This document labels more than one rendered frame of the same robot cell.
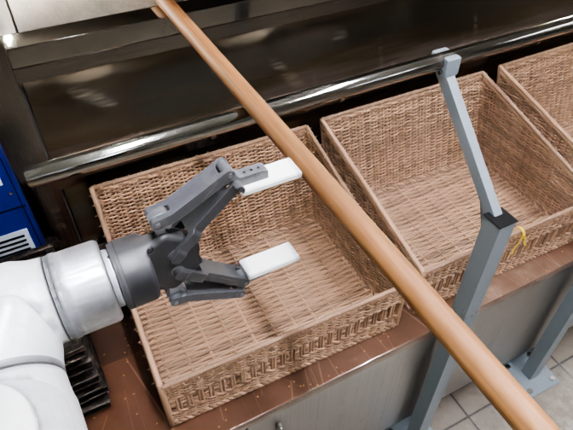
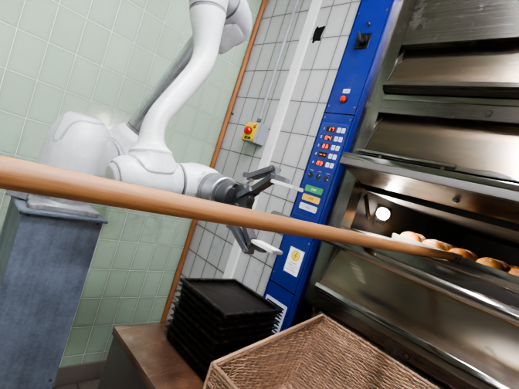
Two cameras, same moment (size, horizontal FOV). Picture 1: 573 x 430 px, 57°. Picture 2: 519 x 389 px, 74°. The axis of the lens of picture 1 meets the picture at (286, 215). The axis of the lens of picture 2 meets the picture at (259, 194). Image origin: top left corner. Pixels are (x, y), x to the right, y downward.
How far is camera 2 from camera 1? 0.77 m
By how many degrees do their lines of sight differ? 76
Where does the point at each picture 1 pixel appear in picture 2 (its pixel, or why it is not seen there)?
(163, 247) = (239, 187)
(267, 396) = not seen: outside the picture
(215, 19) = (448, 275)
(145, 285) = (222, 190)
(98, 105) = (357, 277)
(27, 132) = (323, 265)
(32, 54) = not seen: hidden behind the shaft
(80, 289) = (213, 177)
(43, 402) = (167, 159)
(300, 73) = (505, 368)
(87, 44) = not seen: hidden behind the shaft
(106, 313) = (208, 188)
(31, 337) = (191, 170)
